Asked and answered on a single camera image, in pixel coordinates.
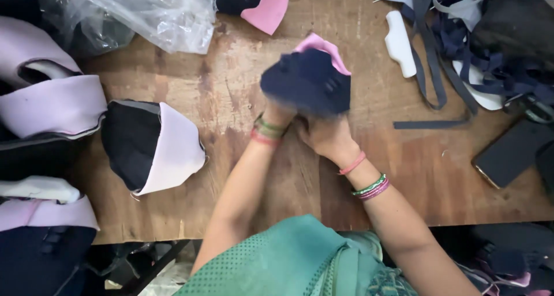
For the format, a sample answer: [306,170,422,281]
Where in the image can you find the person's right hand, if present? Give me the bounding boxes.
[295,113,362,168]

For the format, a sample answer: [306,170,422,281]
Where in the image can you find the person's left hand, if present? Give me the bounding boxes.
[262,99,298,128]

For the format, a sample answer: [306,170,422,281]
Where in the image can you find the navy and pink shoe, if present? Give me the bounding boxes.
[260,32,352,117]

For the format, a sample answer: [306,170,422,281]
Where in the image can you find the green and red bangles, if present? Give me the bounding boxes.
[250,113,288,148]

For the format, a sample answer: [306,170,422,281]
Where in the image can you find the pink wrist band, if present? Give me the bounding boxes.
[338,151,367,176]

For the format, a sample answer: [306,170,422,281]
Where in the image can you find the green and pink bangles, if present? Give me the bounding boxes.
[351,173,390,201]

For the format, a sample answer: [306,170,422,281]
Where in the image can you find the grey fabric strip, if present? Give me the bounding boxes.
[393,113,478,130]

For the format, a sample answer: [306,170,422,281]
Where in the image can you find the navy upper with pink lining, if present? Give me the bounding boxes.
[204,0,290,36]

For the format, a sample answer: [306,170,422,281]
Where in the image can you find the white foam insert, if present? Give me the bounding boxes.
[384,10,417,79]

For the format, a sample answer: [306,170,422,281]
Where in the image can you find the green patterned garment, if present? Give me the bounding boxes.
[173,214,418,296]

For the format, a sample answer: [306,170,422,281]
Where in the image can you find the black and lilac shoe upper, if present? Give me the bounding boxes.
[100,99,207,197]

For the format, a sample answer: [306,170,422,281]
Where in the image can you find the clear plastic bag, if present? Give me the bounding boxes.
[27,0,218,58]

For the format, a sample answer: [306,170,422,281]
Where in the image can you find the black smartphone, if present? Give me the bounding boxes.
[471,118,554,190]

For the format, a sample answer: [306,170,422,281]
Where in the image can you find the pile of navy shoe uppers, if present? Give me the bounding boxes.
[441,222,554,296]

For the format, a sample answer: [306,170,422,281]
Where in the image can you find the heap of lilac shoe uppers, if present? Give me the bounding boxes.
[0,15,108,296]

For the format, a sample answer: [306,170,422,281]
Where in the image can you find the heap of navy fabric straps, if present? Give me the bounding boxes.
[374,0,554,119]

